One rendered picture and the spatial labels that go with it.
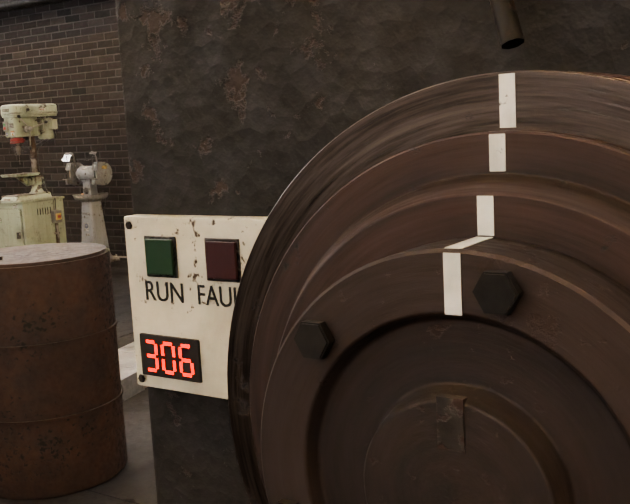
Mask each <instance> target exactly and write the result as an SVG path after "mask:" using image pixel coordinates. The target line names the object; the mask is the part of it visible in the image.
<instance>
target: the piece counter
mask: <svg viewBox="0 0 630 504"><path fill-rule="evenodd" d="M146 343H151V344H154V340H146ZM163 345H167V346H172V343H170V342H163ZM163 345H161V356H164V346H163ZM181 347H182V348H190V346H189V345H186V344H181ZM181 347H178V352H179V358H182V352H181ZM154 349H155V355H158V351H157V344H154ZM155 355H154V354H147V357H151V358H155V361H156V369H159V363H158V358H156V357H155ZM172 357H175V347H174V346H172ZM182 362H187V363H191V360H190V359H183V358H182ZM182 362H179V364H180V372H181V373H183V365H182ZM156 369H154V368H148V371H152V372H157V370H156ZM162 369H163V370H165V359H162ZM174 372H176V361H173V371H168V370H165V374H171V375H174ZM192 374H194V363H191V374H188V373H183V376H185V377H191V378H192Z"/></svg>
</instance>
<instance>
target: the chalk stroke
mask: <svg viewBox="0 0 630 504"><path fill-rule="evenodd" d="M499 110H500V128H511V127H516V102H515V73H508V74H499ZM489 166H490V171H506V149H505V134H489ZM477 227H478V235H485V236H494V203H493V196H477ZM491 238H493V237H474V238H471V239H468V240H465V241H462V242H459V243H456V244H453V245H450V246H447V247H445V248H450V249H463V248H466V247H469V246H471V245H474V244H477V243H480V242H483V241H486V240H488V239H491ZM443 274H444V304H445V314H446V315H458V316H462V292H461V259H460V253H443Z"/></svg>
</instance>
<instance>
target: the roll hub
mask: <svg viewBox="0 0 630 504"><path fill-rule="evenodd" d="M468 239H471V238H459V239H451V240H444V241H439V242H434V243H430V244H426V245H423V246H419V247H416V248H413V249H410V250H407V251H404V252H400V253H397V254H394V255H391V256H388V257H385V258H382V259H379V260H376V261H374V262H371V263H369V264H366V265H364V266H362V267H360V268H358V269H356V270H354V271H352V272H351V273H349V274H347V275H345V276H344V277H342V278H341V279H339V280H338V281H336V282H335V283H333V284H332V285H331V286H330V287H328V288H327V289H326V290H325V291H323V292H322V293H321V294H320V295H319V296H318V297H317V298H316V299H315V300H314V301H313V302H312V303H311V304H310V305H309V306H308V307H307V308H306V309H305V311H304V312H303V313H302V314H301V316H300V317H299V318H298V320H297V321H296V322H295V324H294V325H293V327H292V328H291V330H290V331H289V333H288V335H287V337H286V338H285V340H284V342H283V344H282V346H281V348H280V350H279V352H278V354H277V357H276V359H275V362H274V364H273V367H272V370H271V373H270V376H269V380H268V384H267V388H266V392H265V397H264V403H263V410H262V420H261V459H262V469H263V476H264V483H265V488H266V493H267V498H268V502H269V504H276V502H277V501H279V500H281V499H282V498H283V499H287V500H291V501H295V502H299V504H630V290H628V289H627V288H626V287H624V286H623V285H621V284H620V283H618V282H617V281H615V280H614V279H612V278H611V277H609V276H607V275H606V274H604V273H602V272H600V271H599V270H597V269H595V268H593V267H591V266H589V265H587V264H585V263H583V262H581V261H579V260H577V259H575V258H572V257H570V256H567V255H565V254H562V253H560V252H557V251H554V250H551V249H548V248H545V247H541V246H537V245H534V244H530V243H525V242H520V241H514V240H507V239H499V238H491V239H488V240H486V241H483V242H480V243H477V244H474V245H471V246H469V247H466V248H463V249H450V248H445V247H447V246H450V245H453V244H456V243H459V242H462V241H465V240H468ZM443 253H460V259H461V292H462V316H458V315H446V314H445V304H444V274H443ZM486 270H501V271H511V272H512V274H513V276H514V277H515V279H516V281H517V283H518V285H519V286H520V288H521V290H522V292H523V294H522V295H521V297H520V299H519V301H518V303H517V304H516V306H515V308H514V310H513V311H512V313H510V314H509V315H499V314H487V313H484V312H483V310H482V308H481V307H480V305H479V303H478V301H477V299H476V298H475V296H474V294H473V292H472V291H473V290H474V288H475V286H476V284H477V282H478V280H479V278H480V277H481V275H482V273H483V272H484V271H486ZM305 320H317V321H325V323H326V324H327V326H328V328H329V330H330V332H331V334H332V336H333V338H334V340H335V341H334V343H333V345H332V347H331V349H330V351H329V353H328V356H327V357H326V358H324V359H322V360H319V359H311V358H303V356H302V354H301V352H300V350H299V348H298V346H297V344H296V342H295V340H294V337H295V335H296V333H297V331H298V328H299V326H300V324H301V322H302V321H305Z"/></svg>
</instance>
